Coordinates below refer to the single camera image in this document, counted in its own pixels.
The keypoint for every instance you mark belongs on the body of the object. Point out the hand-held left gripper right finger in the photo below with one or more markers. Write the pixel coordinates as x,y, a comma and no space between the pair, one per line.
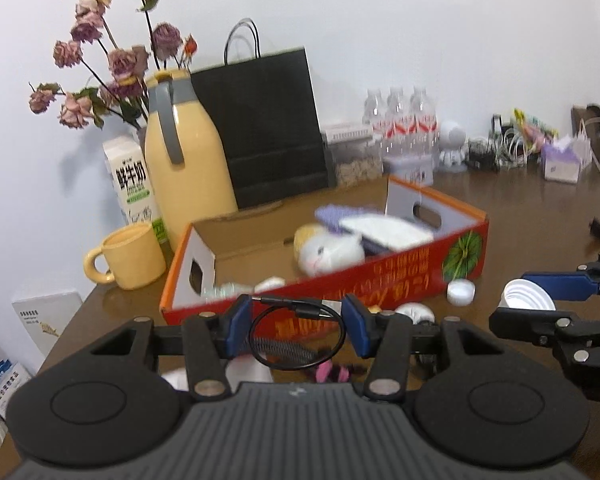
357,325

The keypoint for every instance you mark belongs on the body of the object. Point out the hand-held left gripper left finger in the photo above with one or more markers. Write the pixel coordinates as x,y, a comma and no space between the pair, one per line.
239,325

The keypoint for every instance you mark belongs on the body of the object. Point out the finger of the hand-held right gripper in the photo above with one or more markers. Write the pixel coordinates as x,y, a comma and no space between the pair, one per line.
530,322
560,285

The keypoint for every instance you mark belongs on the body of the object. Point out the pale plastic item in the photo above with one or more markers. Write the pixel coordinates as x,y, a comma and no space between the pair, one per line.
227,291

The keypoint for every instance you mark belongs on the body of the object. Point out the red printed cardboard box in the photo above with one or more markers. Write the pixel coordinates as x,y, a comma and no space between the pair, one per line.
380,280

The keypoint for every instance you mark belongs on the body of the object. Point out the small white object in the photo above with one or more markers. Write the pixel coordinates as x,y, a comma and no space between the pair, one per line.
270,285

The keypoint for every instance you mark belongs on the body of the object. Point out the white round puck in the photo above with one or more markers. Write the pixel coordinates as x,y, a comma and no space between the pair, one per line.
461,294

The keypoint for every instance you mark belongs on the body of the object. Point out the white yellow plush toy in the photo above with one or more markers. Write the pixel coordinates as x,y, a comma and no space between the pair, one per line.
330,255

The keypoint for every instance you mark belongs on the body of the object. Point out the white packet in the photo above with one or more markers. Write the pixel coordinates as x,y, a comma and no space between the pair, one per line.
385,230

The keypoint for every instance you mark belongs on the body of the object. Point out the purple cloth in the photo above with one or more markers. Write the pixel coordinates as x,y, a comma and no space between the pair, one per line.
332,214

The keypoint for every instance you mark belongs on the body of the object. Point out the white soft object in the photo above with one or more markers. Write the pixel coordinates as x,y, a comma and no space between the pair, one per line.
245,372

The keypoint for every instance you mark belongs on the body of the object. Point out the pink black striped item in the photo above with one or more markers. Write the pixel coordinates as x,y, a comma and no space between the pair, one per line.
330,374

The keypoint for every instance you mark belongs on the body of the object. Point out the white rounded object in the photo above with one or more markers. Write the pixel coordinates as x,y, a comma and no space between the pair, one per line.
417,312

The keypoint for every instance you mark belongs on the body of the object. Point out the purple tissue pack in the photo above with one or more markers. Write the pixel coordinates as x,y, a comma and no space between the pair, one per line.
560,162

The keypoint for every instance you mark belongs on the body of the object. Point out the yellow mug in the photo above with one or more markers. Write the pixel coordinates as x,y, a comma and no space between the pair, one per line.
135,260

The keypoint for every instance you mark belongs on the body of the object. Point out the clear jar of seeds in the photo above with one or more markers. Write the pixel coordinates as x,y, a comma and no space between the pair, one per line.
355,167

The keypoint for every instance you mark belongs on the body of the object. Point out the colourful packets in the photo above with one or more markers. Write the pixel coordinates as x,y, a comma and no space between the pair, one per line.
532,127

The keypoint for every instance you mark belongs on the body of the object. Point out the yellow thermos jug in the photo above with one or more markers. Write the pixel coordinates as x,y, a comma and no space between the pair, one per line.
195,170

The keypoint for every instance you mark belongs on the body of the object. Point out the white tin box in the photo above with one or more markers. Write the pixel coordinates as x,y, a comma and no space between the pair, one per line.
410,167

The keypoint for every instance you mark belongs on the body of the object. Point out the black adapter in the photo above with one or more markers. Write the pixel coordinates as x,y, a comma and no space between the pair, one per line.
496,125

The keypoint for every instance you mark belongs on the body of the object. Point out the white green milk carton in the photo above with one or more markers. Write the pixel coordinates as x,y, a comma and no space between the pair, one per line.
132,185

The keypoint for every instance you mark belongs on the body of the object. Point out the white robot toy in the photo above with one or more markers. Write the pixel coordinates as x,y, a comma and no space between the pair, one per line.
452,137

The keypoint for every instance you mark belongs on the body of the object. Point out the white flat box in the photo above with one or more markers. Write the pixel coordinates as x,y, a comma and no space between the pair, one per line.
347,133

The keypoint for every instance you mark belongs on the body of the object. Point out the black paper bag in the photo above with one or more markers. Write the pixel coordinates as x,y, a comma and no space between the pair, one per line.
265,125

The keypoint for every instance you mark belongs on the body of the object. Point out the blue white carton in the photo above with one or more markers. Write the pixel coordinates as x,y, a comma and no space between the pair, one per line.
5,380

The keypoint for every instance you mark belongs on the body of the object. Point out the dried rose bouquet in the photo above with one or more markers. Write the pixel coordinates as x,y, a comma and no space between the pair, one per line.
125,62

